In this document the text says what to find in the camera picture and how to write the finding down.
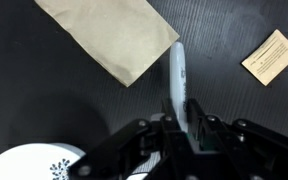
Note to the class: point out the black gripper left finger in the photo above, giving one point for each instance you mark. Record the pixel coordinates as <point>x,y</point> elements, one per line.
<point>172,140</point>

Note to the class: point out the white plate floral print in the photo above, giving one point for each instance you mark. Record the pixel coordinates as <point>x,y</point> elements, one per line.
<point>27,163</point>

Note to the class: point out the white marker pen green cap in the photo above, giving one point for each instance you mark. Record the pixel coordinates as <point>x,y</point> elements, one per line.
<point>177,73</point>

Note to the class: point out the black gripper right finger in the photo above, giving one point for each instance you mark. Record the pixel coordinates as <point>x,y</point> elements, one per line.
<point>200,130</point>

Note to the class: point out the flat brown paper napkin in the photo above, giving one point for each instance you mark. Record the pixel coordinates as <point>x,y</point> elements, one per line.
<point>117,36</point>

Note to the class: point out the small brown printed packet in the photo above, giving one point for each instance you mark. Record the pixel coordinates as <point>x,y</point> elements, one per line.
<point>270,56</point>

